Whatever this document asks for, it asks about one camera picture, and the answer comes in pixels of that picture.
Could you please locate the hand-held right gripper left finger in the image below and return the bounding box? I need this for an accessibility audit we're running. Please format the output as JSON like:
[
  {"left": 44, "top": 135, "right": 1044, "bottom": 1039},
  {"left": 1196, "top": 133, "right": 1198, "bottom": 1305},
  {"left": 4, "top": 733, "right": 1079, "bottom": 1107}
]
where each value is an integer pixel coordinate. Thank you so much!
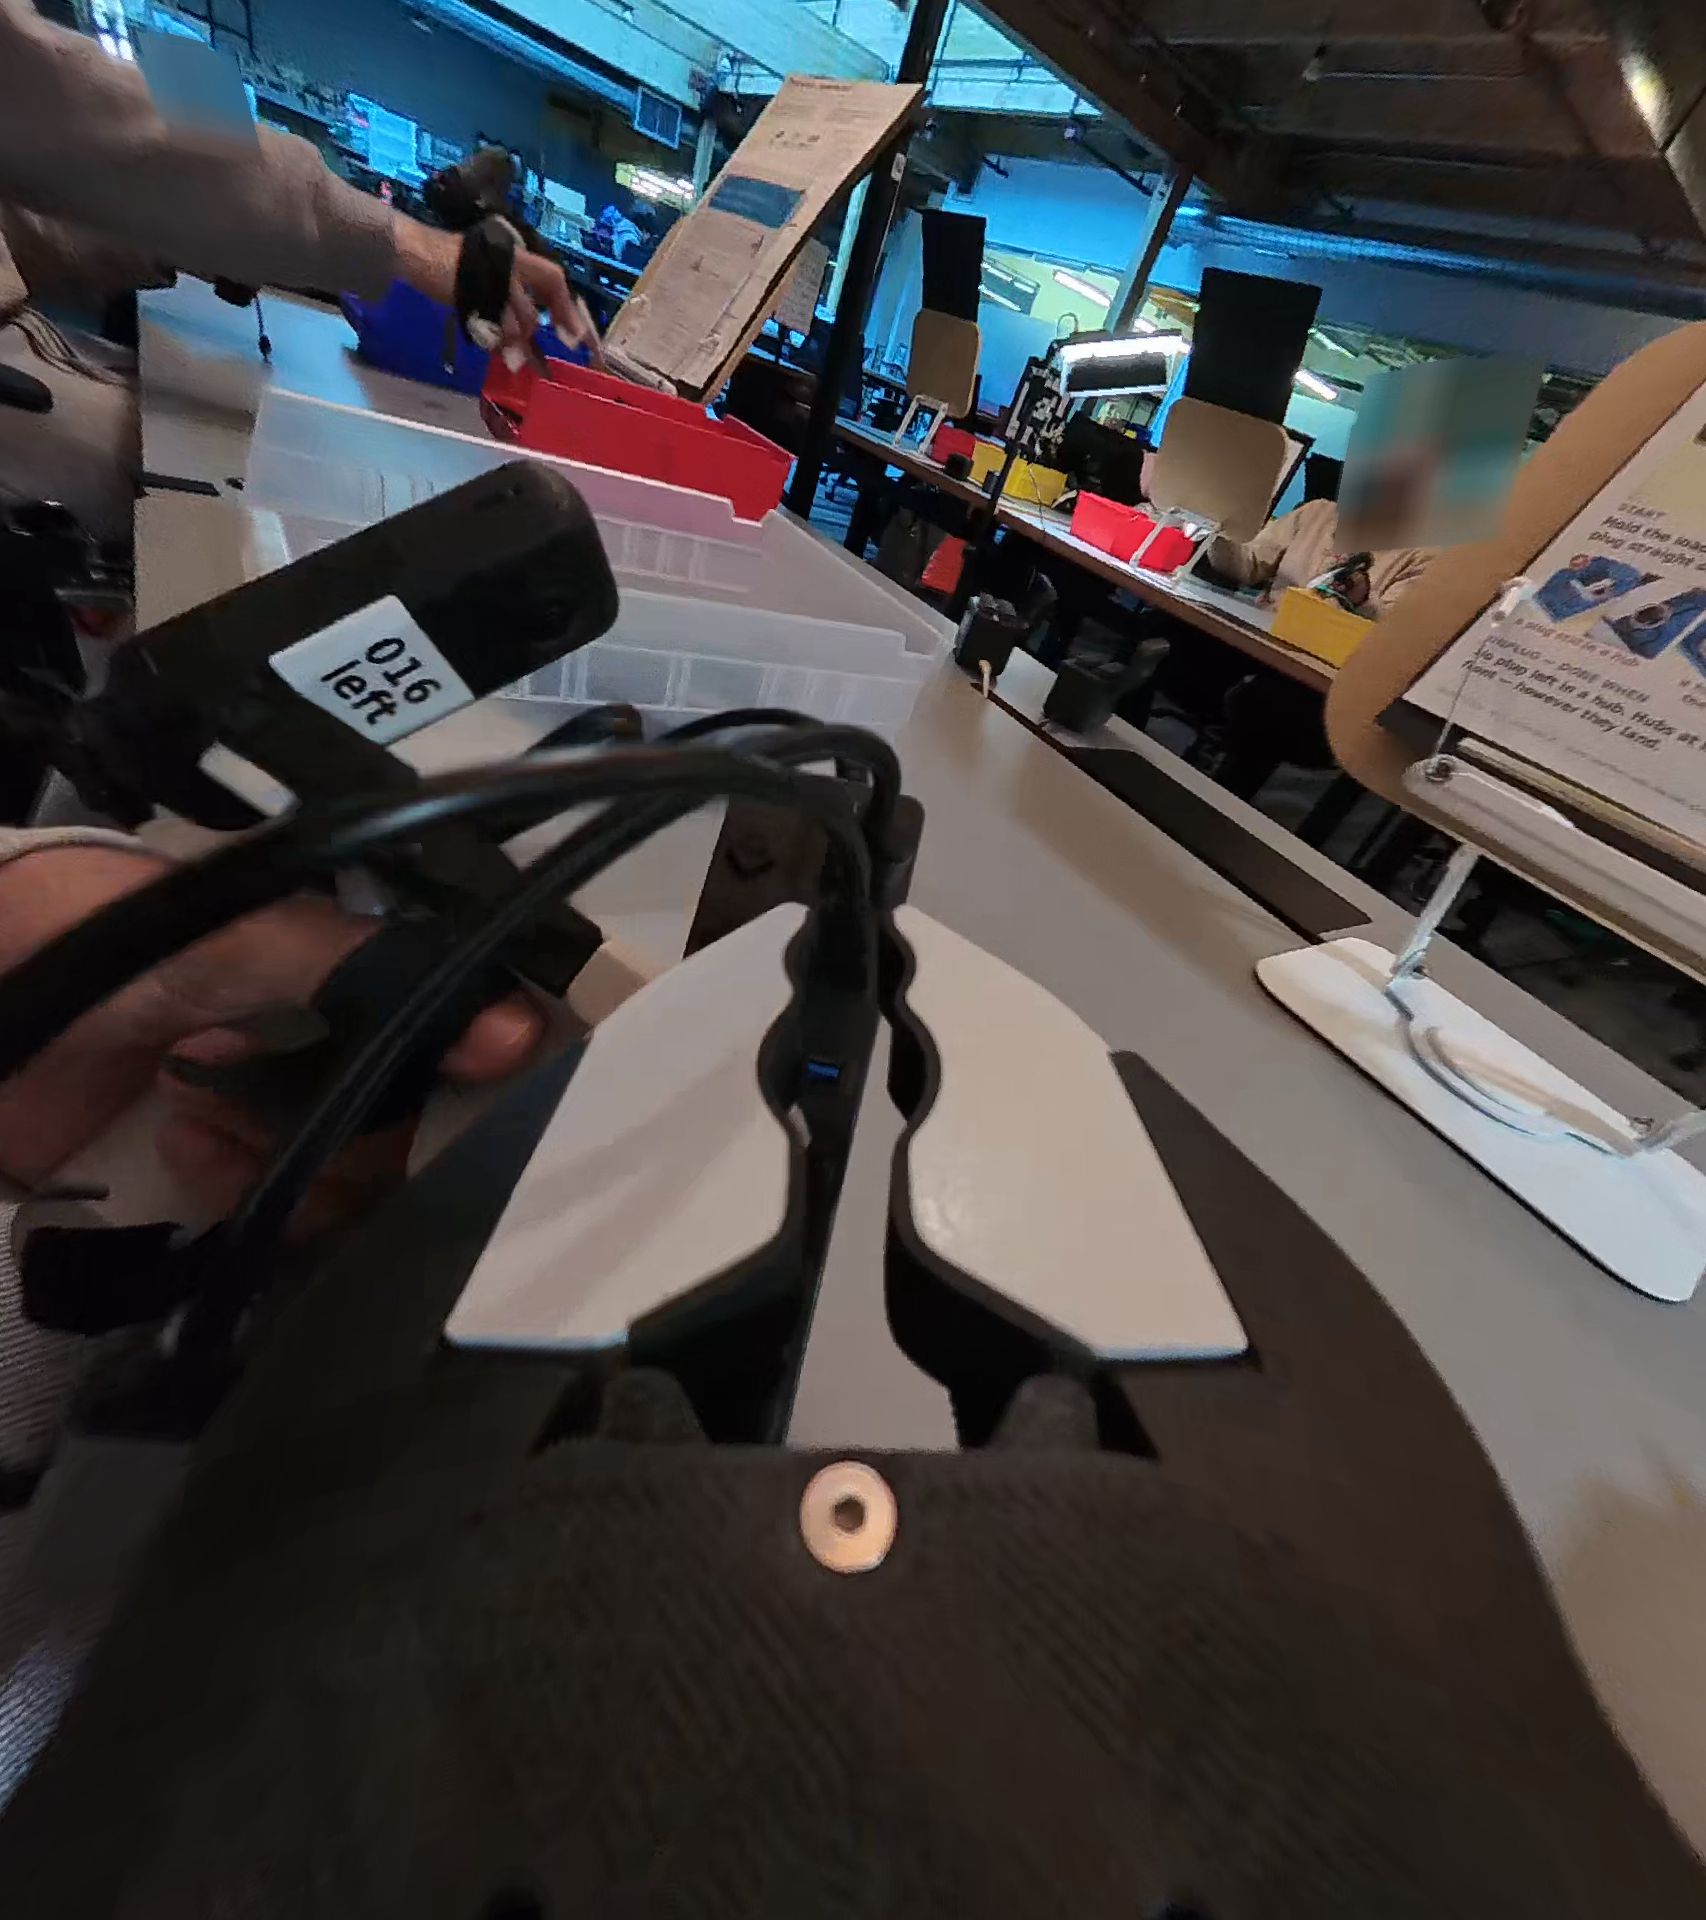
[{"left": 441, "top": 905, "right": 817, "bottom": 1435}]

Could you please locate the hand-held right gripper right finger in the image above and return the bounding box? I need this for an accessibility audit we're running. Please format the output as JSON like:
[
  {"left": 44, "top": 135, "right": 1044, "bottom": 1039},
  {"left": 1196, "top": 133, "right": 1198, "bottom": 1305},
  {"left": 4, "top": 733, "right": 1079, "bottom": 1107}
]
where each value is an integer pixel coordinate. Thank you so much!
[{"left": 879, "top": 905, "right": 1252, "bottom": 1428}]

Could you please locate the thin black cable blue plug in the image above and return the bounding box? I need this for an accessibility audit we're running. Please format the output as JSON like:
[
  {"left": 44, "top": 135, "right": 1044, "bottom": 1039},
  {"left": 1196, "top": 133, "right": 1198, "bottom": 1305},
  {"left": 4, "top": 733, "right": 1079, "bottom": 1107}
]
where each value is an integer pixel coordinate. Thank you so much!
[{"left": 537, "top": 705, "right": 929, "bottom": 1150}]

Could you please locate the black usb hub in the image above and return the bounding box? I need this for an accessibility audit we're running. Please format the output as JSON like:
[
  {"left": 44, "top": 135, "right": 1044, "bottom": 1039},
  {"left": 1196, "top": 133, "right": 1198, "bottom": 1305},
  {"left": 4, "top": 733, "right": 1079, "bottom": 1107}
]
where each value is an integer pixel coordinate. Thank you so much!
[{"left": 683, "top": 787, "right": 934, "bottom": 967}]

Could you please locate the smooth thick black cable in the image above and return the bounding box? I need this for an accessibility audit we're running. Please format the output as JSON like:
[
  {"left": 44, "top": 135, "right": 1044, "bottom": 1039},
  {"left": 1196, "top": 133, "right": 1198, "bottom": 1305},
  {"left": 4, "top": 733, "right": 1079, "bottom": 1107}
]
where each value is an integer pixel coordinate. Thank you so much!
[{"left": 162, "top": 780, "right": 869, "bottom": 1353}]

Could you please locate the braided black cable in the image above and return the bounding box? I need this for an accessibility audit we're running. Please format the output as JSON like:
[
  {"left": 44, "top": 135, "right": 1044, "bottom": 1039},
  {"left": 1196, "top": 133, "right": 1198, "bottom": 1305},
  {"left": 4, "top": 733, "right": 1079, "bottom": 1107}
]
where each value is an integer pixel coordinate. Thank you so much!
[{"left": 0, "top": 742, "right": 899, "bottom": 1218}]

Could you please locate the grey desk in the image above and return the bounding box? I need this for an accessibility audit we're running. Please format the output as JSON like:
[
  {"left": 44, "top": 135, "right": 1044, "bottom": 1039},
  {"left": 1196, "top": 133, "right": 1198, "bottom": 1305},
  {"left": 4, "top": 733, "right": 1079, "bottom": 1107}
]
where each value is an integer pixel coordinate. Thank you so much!
[{"left": 132, "top": 277, "right": 1706, "bottom": 1920}]

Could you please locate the lit desk lamp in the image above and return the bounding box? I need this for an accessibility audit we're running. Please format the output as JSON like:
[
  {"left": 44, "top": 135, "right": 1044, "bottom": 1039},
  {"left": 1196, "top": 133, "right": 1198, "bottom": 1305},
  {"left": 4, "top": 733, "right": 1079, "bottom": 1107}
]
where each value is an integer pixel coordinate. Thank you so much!
[{"left": 1054, "top": 332, "right": 1192, "bottom": 396}]

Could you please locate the person's left hand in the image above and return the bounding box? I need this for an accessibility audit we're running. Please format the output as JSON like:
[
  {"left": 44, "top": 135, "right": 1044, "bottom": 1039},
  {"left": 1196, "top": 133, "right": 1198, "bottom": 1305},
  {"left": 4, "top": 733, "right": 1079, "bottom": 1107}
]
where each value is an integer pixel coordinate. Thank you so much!
[{"left": 0, "top": 846, "right": 547, "bottom": 1207}]

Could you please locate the red plastic bin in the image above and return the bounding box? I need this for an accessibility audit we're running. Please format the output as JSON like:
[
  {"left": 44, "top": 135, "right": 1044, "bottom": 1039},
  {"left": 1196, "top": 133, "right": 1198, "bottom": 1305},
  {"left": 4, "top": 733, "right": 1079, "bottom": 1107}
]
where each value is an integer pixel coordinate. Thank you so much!
[
  {"left": 1069, "top": 491, "right": 1204, "bottom": 577},
  {"left": 481, "top": 352, "right": 796, "bottom": 523}
]

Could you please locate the blue plastic bin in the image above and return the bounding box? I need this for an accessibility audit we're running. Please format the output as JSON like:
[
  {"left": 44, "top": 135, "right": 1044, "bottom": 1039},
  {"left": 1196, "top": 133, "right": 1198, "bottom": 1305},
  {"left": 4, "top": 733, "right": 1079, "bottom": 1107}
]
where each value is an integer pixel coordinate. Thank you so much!
[{"left": 339, "top": 277, "right": 592, "bottom": 396}]

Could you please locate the clear plastic bin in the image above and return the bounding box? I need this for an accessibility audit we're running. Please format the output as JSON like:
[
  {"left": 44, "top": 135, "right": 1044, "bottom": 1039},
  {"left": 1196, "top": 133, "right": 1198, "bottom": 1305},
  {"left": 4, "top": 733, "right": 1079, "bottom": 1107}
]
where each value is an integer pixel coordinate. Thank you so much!
[{"left": 244, "top": 386, "right": 946, "bottom": 745}]

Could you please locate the cardboard instruction board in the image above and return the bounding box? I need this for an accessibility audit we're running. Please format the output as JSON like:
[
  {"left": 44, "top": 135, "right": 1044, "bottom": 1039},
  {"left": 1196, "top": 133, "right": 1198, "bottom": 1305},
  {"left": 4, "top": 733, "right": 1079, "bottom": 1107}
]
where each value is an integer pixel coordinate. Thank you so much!
[{"left": 601, "top": 74, "right": 929, "bottom": 403}]

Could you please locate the black steel column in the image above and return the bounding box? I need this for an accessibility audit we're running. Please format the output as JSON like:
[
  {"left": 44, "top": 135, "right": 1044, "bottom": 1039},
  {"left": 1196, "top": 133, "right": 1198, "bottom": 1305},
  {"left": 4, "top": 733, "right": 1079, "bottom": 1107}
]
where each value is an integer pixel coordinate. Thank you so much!
[{"left": 784, "top": 0, "right": 951, "bottom": 520}]

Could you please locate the small black device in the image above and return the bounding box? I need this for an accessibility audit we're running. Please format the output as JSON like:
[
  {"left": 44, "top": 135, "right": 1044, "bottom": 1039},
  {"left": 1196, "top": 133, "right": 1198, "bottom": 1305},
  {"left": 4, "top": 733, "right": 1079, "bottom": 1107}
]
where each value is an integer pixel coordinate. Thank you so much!
[
  {"left": 1040, "top": 636, "right": 1169, "bottom": 738},
  {"left": 949, "top": 592, "right": 1057, "bottom": 681}
]

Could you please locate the cardboard board on stand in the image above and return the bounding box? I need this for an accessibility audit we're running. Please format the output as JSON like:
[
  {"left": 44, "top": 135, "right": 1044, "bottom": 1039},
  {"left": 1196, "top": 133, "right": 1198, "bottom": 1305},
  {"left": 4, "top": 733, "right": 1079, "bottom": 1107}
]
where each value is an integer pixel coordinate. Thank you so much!
[
  {"left": 1141, "top": 396, "right": 1307, "bottom": 547},
  {"left": 909, "top": 311, "right": 982, "bottom": 418}
]

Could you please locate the yellow plastic bin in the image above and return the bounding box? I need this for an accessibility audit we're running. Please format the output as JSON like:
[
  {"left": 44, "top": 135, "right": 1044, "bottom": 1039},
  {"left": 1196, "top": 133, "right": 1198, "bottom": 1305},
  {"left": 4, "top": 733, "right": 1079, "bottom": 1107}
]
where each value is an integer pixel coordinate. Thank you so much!
[
  {"left": 1270, "top": 584, "right": 1378, "bottom": 670},
  {"left": 964, "top": 438, "right": 1072, "bottom": 509}
]

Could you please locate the black rectangular panel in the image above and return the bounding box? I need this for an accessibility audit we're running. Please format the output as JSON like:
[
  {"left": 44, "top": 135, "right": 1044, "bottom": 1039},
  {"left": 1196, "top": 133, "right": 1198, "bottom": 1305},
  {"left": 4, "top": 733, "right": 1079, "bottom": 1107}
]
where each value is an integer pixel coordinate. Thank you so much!
[
  {"left": 1190, "top": 270, "right": 1323, "bottom": 430},
  {"left": 920, "top": 210, "right": 990, "bottom": 325}
]

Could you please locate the long wooden workbench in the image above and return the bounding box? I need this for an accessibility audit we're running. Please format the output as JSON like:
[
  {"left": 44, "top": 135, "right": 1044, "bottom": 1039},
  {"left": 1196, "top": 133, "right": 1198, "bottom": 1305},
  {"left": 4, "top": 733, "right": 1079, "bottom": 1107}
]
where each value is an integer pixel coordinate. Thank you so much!
[{"left": 830, "top": 413, "right": 1341, "bottom": 700}]

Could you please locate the cardboard backing board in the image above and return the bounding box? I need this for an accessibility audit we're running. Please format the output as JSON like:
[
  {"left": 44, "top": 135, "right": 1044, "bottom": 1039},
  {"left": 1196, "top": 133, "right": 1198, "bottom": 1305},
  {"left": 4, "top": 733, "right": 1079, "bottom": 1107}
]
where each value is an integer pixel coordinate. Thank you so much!
[{"left": 1321, "top": 306, "right": 1706, "bottom": 850}]

